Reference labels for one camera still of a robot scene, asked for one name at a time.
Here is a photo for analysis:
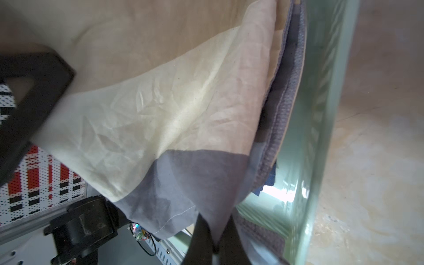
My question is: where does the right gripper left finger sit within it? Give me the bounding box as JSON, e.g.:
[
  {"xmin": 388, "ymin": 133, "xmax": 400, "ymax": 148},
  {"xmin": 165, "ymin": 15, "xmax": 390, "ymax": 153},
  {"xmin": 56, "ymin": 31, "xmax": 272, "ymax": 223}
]
[{"xmin": 1, "ymin": 51, "xmax": 75, "ymax": 185}]

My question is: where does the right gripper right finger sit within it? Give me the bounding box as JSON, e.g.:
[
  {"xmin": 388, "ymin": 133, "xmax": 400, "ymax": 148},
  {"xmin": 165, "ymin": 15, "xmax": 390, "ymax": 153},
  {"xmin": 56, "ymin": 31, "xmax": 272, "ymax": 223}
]
[{"xmin": 182, "ymin": 215, "xmax": 251, "ymax": 265}]

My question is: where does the mint green plastic basket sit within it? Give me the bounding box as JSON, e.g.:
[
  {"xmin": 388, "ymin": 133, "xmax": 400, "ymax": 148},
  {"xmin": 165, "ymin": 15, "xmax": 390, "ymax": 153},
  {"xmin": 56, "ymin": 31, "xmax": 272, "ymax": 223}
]
[{"xmin": 165, "ymin": 0, "xmax": 361, "ymax": 265}]

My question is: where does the blue pillowcase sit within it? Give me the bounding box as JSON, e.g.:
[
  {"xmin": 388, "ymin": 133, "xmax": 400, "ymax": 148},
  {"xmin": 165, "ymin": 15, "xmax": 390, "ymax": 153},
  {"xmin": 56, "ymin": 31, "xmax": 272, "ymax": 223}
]
[{"xmin": 252, "ymin": 163, "xmax": 277, "ymax": 197}]

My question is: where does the beige grey pillowcase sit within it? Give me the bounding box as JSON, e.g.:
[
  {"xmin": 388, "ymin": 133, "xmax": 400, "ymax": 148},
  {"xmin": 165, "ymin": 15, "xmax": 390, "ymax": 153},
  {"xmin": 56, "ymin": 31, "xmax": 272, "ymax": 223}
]
[{"xmin": 0, "ymin": 0, "xmax": 307, "ymax": 265}]

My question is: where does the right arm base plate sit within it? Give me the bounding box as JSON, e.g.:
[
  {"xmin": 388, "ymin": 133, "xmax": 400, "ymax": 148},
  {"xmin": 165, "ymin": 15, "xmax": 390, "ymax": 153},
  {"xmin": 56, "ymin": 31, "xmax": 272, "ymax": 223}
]
[{"xmin": 44, "ymin": 195, "xmax": 130, "ymax": 265}]

